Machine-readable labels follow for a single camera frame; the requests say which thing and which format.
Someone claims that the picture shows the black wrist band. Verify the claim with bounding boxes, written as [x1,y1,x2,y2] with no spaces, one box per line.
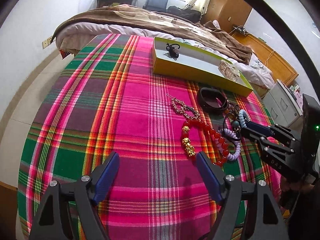
[197,87,229,114]

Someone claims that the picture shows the black hair tie pink bead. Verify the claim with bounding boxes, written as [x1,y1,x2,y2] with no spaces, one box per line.
[166,43,181,60]

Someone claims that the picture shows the pink plaid tablecloth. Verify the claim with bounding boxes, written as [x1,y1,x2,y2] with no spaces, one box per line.
[17,34,273,239]

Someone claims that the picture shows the blue spiral hair tie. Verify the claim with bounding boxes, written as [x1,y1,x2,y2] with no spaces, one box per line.
[237,109,252,130]

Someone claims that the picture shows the purple spiral hair tie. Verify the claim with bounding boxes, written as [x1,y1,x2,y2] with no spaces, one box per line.
[217,128,242,162]

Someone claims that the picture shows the wall socket plate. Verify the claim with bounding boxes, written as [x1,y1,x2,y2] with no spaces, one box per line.
[42,36,53,49]

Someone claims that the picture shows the red bead bracelet gold charms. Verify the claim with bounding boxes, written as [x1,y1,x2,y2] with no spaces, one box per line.
[181,119,230,167]

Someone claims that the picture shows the yellow-green shallow tray box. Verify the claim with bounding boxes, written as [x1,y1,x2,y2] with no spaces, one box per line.
[152,37,253,97]

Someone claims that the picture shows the black office chair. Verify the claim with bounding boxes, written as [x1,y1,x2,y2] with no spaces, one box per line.
[143,0,169,12]

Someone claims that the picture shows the wooden headboard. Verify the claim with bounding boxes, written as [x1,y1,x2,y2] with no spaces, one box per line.
[232,31,299,86]

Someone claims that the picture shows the dark brown bead bracelet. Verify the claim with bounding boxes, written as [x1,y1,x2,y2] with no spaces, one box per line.
[224,101,242,120]

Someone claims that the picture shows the wooden wardrobe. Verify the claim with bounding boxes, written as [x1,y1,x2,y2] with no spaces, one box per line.
[201,0,252,33]

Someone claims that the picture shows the right hand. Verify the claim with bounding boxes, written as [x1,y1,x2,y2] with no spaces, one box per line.
[279,176,319,211]

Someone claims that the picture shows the dark clothes pile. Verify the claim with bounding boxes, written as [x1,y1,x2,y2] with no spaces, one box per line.
[166,5,201,23]

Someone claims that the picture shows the grey drawer cabinet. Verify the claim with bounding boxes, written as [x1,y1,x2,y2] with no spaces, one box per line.
[262,79,303,131]

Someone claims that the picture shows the clear acrylic hair claw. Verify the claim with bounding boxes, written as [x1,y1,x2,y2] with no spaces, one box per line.
[219,60,240,82]

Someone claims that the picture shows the brown fleece blanket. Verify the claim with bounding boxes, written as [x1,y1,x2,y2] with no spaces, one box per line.
[53,4,252,64]

